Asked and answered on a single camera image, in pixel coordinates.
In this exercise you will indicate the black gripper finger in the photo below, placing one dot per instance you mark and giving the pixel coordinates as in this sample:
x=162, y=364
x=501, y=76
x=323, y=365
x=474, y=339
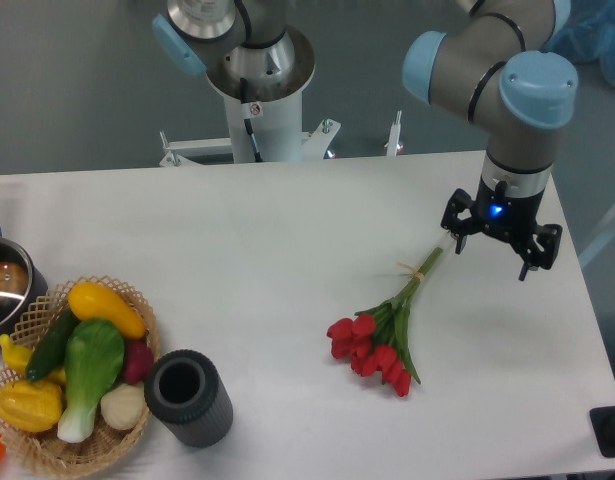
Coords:
x=541, y=249
x=458, y=220

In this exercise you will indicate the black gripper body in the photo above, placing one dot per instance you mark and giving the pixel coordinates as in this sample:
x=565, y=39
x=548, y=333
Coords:
x=509, y=220

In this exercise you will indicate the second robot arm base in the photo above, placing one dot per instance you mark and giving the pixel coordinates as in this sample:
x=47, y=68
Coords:
x=246, y=49

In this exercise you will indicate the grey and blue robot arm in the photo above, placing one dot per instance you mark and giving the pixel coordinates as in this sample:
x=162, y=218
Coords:
x=496, y=77

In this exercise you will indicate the red tulip bouquet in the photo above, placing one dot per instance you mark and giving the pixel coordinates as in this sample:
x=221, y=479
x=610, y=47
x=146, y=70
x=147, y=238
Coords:
x=376, y=340

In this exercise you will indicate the black device at edge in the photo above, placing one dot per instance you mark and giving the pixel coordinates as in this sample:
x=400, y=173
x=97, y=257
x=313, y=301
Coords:
x=603, y=423

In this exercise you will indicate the blue plastic bag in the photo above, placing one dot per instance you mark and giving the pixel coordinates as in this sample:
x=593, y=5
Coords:
x=588, y=36

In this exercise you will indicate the dark grey ribbed vase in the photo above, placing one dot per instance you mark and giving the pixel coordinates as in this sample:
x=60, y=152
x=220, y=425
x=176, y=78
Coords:
x=185, y=392

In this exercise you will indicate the red radish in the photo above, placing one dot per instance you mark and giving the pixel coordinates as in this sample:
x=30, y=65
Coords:
x=138, y=362

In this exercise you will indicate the yellow squash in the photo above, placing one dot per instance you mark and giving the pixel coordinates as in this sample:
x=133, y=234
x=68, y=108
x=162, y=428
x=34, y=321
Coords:
x=90, y=301

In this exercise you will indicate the green bok choy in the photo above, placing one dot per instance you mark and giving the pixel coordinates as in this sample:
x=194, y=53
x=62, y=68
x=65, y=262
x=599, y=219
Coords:
x=94, y=357

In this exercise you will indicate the white garlic bulb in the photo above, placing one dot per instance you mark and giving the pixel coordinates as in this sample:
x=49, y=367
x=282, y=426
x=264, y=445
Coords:
x=122, y=407

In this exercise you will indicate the woven wicker basket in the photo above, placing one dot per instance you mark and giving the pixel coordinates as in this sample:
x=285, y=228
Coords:
x=44, y=454

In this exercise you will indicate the green cucumber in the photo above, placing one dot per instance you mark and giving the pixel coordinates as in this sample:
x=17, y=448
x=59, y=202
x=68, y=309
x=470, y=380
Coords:
x=50, y=352

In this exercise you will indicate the yellow banana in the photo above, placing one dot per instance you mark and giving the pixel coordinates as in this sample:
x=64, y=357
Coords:
x=17, y=357

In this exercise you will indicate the yellow bell pepper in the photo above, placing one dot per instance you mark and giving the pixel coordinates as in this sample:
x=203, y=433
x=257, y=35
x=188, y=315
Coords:
x=31, y=407

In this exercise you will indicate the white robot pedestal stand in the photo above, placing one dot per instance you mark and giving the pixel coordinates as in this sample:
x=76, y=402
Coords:
x=258, y=132

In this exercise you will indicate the blue handled saucepan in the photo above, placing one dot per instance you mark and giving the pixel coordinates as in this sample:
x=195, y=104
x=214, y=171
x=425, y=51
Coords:
x=21, y=283

